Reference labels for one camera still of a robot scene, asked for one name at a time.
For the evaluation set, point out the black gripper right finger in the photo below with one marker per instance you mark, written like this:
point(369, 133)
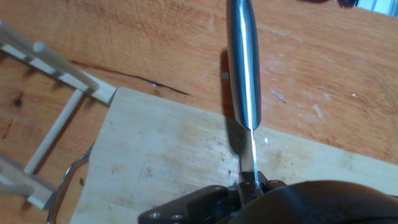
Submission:
point(265, 186)

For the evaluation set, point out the steel cleaver knife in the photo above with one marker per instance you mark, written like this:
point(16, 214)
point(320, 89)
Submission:
point(244, 62)

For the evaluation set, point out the wooden peg dish rack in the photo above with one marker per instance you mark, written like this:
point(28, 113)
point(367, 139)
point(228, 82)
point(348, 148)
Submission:
point(66, 68)

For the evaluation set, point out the wooden cutting board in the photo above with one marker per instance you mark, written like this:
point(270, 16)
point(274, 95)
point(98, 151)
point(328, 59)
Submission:
point(171, 149)

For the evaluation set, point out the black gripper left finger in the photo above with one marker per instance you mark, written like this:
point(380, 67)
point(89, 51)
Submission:
point(202, 203)

